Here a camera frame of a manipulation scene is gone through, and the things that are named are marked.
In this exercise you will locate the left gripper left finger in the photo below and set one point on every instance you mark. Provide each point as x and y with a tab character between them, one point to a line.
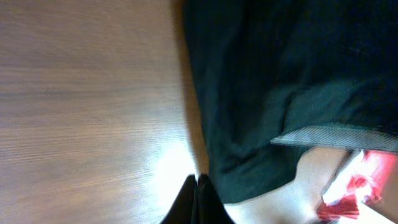
184	208

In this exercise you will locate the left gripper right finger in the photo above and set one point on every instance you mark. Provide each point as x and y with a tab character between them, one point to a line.
207	206

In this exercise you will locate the black shorts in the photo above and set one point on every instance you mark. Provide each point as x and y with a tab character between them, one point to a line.
275	78

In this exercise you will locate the red soccer t-shirt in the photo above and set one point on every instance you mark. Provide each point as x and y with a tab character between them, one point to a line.
357	184

